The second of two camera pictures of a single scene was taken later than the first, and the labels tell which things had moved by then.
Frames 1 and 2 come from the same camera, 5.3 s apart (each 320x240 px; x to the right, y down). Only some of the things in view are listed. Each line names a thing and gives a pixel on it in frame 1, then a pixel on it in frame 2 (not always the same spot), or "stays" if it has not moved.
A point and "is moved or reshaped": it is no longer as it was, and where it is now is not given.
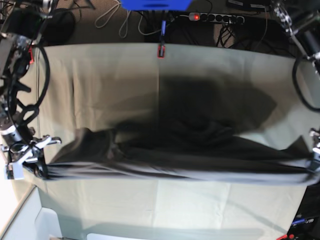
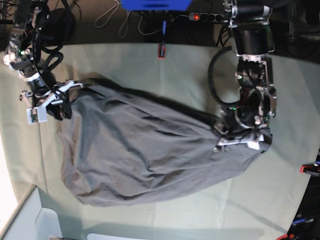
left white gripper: [21, 152] to [51, 105]
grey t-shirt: [182, 155] is moved or reshaped
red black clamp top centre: [161, 53] stays
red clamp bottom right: [290, 236] stays
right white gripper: [315, 134] to [252, 141]
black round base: [60, 28] stays
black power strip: [218, 18] stays
